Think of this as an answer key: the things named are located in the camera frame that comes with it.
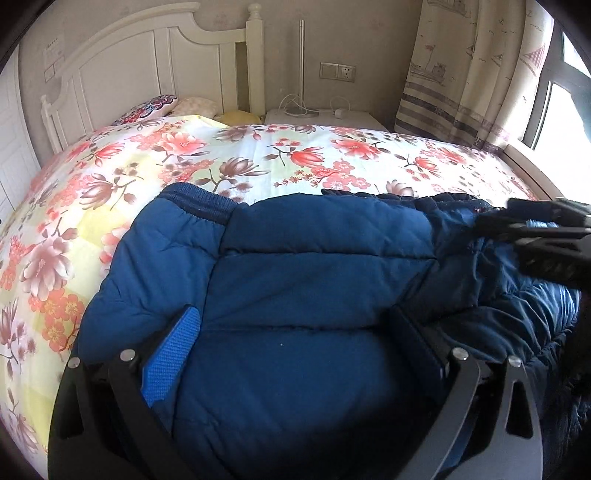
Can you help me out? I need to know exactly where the white bed headboard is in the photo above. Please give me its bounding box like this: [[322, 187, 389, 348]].
[[41, 2, 264, 153]]

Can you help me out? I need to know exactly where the white wardrobe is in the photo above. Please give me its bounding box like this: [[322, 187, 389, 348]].
[[0, 88, 42, 227]]

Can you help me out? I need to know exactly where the dark framed window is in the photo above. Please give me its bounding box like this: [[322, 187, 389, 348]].
[[522, 21, 591, 167]]

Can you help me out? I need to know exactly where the beige windowsill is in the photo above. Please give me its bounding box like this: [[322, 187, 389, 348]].
[[503, 143, 591, 204]]

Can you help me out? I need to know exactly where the paper notice on wall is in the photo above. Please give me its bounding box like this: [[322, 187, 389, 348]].
[[43, 37, 64, 80]]

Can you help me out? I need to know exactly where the blue puffer jacket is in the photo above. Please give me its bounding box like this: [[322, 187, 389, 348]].
[[76, 182, 583, 480]]

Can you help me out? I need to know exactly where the yellow pillow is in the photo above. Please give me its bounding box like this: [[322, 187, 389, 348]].
[[217, 110, 262, 126]]

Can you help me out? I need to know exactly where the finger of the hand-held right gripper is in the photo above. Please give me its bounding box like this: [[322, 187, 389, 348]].
[[507, 198, 591, 223], [475, 210, 591, 243]]

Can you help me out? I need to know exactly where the purple patterned pillow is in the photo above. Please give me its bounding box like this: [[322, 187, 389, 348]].
[[113, 95, 178, 125]]

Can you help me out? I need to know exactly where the white cable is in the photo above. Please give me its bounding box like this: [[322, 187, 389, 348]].
[[279, 93, 352, 116]]

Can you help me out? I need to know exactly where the cream pillow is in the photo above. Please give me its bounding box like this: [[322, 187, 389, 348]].
[[171, 97, 222, 118]]

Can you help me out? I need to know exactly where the white nightstand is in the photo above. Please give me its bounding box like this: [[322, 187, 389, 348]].
[[264, 107, 391, 134]]

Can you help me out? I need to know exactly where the printed curtain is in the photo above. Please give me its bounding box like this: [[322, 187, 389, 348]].
[[394, 0, 555, 151]]

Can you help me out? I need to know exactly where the floral blanket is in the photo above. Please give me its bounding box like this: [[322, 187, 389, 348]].
[[0, 113, 552, 462]]

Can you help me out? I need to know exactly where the wall socket panel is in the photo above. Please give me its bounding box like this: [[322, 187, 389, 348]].
[[320, 61, 356, 83]]

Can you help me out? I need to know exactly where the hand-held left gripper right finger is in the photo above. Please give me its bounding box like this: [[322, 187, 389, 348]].
[[389, 305, 543, 480]]

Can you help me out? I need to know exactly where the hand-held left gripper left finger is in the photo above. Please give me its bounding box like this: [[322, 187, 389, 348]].
[[48, 305, 234, 480]]

